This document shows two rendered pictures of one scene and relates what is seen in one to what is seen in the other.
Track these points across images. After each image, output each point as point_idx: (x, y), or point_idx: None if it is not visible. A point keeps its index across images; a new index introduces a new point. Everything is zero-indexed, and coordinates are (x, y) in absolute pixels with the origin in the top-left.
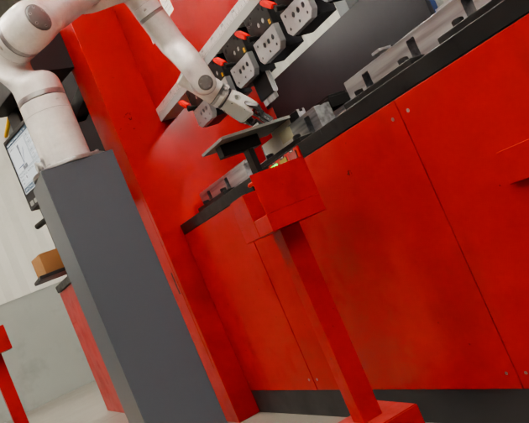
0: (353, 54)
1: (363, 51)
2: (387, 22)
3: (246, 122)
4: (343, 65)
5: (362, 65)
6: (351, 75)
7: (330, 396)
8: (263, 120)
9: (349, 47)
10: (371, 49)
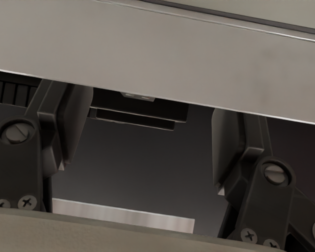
0: (173, 198)
1: (150, 187)
2: (66, 188)
3: (284, 219)
4: (212, 200)
5: (168, 172)
6: (207, 175)
7: None
8: (50, 90)
9: (173, 212)
10: (129, 178)
